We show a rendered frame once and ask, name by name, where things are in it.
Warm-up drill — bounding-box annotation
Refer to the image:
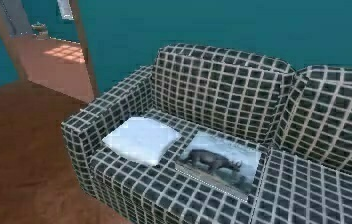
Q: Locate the white pillow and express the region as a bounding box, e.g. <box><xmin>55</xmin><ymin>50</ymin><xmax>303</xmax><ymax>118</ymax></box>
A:
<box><xmin>101</xmin><ymin>116</ymin><xmax>183</xmax><ymax>167</ymax></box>

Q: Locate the black white checked sofa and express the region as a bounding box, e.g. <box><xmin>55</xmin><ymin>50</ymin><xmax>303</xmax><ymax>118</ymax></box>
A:
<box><xmin>60</xmin><ymin>43</ymin><xmax>352</xmax><ymax>224</ymax></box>

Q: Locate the animal picture book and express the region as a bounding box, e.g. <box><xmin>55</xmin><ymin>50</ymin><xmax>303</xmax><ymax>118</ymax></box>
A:
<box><xmin>174</xmin><ymin>130</ymin><xmax>263</xmax><ymax>202</ymax></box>

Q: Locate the white framed window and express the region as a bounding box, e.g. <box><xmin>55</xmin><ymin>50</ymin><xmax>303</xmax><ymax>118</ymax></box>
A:
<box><xmin>56</xmin><ymin>0</ymin><xmax>75</xmax><ymax>21</ymax></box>

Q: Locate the small dark potted plant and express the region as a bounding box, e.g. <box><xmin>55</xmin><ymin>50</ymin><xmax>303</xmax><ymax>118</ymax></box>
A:
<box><xmin>30</xmin><ymin>21</ymin><xmax>50</xmax><ymax>40</ymax></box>

